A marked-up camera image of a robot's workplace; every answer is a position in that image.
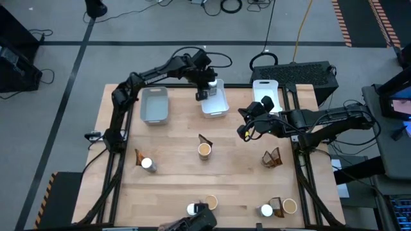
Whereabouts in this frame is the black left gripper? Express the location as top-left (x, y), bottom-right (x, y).
top-left (188, 65), bottom-right (222, 102)

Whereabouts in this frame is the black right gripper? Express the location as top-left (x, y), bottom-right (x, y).
top-left (236, 112), bottom-right (285, 141)

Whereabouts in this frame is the brown orange spice pouch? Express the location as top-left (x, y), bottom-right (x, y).
top-left (261, 150), bottom-right (274, 169)
top-left (271, 146), bottom-right (284, 167)
top-left (198, 133), bottom-right (214, 148)
top-left (134, 148), bottom-right (146, 167)
top-left (268, 196), bottom-right (284, 219)

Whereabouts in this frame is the tan lid spice jar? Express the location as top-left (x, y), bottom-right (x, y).
top-left (197, 142), bottom-right (213, 161)
top-left (204, 194), bottom-right (219, 211)

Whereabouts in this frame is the coffee cup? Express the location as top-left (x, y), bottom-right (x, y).
top-left (281, 198), bottom-right (298, 215)

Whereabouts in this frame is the white plastic bin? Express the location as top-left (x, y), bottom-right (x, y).
top-left (140, 86), bottom-right (170, 126)
top-left (200, 79), bottom-right (230, 119)
top-left (252, 79), bottom-right (284, 114)

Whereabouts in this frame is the black perforated computer case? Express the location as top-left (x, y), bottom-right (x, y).
top-left (249, 60), bottom-right (340, 106)

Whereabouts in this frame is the black bulky equipment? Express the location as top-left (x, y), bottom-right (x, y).
top-left (158, 202), bottom-right (218, 231)

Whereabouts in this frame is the black round stand base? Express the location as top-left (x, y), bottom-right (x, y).
top-left (83, 0), bottom-right (109, 19)

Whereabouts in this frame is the grey desk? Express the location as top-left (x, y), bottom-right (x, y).
top-left (362, 83), bottom-right (411, 180)

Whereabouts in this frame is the computer monitor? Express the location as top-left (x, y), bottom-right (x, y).
top-left (380, 69), bottom-right (411, 122)

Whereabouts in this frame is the hazard striped floor mat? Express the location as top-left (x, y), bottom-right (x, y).
top-left (331, 0), bottom-right (402, 49)
top-left (33, 171), bottom-right (83, 229)

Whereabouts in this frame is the computer keyboard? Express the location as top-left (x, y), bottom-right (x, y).
top-left (387, 196), bottom-right (411, 231)

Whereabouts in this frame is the black computer tower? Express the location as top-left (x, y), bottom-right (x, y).
top-left (0, 4), bottom-right (42, 54)
top-left (0, 44), bottom-right (44, 94)

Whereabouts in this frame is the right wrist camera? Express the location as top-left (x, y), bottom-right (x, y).
top-left (238, 95), bottom-right (275, 118)

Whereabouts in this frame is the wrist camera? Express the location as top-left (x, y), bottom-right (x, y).
top-left (191, 50), bottom-right (213, 70)
top-left (238, 95), bottom-right (275, 118)

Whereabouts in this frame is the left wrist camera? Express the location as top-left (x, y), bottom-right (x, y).
top-left (191, 50), bottom-right (213, 70)

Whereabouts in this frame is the black coiled cable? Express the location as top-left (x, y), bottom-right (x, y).
top-left (249, 0), bottom-right (279, 73)
top-left (220, 0), bottom-right (243, 15)

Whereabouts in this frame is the yellow cable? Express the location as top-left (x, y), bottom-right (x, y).
top-left (291, 0), bottom-right (314, 63)

